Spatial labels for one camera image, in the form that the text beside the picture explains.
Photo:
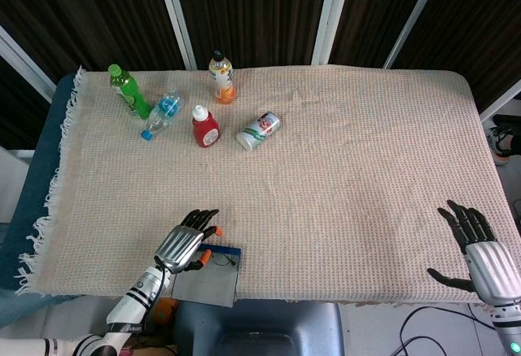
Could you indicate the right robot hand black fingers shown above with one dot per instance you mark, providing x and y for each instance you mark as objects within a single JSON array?
[{"x": 494, "y": 270}]

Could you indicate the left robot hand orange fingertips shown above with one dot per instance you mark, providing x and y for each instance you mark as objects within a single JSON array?
[{"x": 179, "y": 246}]

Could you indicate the blue rectangular box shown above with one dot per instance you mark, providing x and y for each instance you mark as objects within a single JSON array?
[{"x": 207, "y": 286}]

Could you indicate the thin metal eyeglasses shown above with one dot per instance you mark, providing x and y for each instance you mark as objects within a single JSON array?
[{"x": 235, "y": 263}]

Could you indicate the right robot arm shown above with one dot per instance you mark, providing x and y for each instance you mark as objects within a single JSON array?
[{"x": 509, "y": 327}]

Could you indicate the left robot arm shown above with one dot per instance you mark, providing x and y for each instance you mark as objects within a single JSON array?
[{"x": 130, "y": 307}]

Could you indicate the brown cardboard box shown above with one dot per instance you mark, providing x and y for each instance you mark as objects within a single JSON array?
[{"x": 154, "y": 350}]

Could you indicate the orange plastic object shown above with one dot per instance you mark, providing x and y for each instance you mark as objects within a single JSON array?
[{"x": 167, "y": 311}]

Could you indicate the grey blue plastic chair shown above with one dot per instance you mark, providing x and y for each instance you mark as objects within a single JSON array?
[{"x": 260, "y": 327}]

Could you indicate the red ketchup bottle white cap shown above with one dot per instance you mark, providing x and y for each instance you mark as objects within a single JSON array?
[{"x": 205, "y": 132}]

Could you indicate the white green sneaker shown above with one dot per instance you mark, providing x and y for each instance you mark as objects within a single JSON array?
[{"x": 498, "y": 144}]

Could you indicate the clear water bottle blue cap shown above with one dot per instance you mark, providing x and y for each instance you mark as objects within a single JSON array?
[{"x": 165, "y": 109}]

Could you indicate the white drink can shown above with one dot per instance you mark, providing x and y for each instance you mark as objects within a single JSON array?
[{"x": 258, "y": 130}]

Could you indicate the green drink bottle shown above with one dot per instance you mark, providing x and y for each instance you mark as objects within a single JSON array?
[{"x": 132, "y": 93}]

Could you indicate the beige waffle weave cloth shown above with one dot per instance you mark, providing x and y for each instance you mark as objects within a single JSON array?
[{"x": 325, "y": 168}]

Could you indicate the teal blue table mat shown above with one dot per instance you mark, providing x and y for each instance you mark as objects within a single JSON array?
[{"x": 40, "y": 148}]

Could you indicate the orange juice bottle black cap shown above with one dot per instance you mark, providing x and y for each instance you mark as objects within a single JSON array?
[{"x": 221, "y": 79}]

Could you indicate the dark brown slatted panel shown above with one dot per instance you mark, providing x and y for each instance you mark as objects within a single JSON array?
[
  {"x": 16, "y": 107},
  {"x": 480, "y": 26},
  {"x": 378, "y": 10},
  {"x": 89, "y": 18},
  {"x": 252, "y": 14}
]

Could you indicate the white partition frame post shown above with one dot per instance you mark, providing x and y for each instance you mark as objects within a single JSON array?
[
  {"x": 415, "y": 18},
  {"x": 24, "y": 60},
  {"x": 500, "y": 105},
  {"x": 331, "y": 14},
  {"x": 177, "y": 18}
]

